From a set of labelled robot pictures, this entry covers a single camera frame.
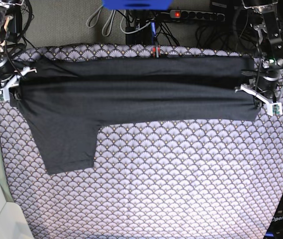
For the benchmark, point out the white plastic bin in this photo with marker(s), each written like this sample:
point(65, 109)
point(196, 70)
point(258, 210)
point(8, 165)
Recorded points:
point(13, 224)

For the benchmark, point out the black power strip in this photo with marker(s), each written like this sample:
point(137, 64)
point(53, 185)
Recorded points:
point(196, 15)

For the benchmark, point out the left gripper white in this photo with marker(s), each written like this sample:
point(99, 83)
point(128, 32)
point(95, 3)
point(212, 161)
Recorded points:
point(266, 90)

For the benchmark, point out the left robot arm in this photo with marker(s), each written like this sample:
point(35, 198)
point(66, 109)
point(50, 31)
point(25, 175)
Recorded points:
point(270, 48)

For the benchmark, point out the fan-patterned purple tablecloth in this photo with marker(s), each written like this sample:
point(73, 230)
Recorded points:
point(174, 179)

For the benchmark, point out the blue box overhead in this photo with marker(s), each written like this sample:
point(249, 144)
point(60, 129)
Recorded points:
point(137, 4)

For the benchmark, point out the dark grey T-shirt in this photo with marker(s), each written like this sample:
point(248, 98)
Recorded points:
point(66, 103)

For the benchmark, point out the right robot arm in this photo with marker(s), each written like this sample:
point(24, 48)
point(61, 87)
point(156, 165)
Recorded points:
point(15, 19)

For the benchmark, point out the red table clamp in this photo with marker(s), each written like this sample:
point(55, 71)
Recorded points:
point(156, 51)

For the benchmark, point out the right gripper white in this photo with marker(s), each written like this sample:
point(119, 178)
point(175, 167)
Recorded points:
point(7, 91)

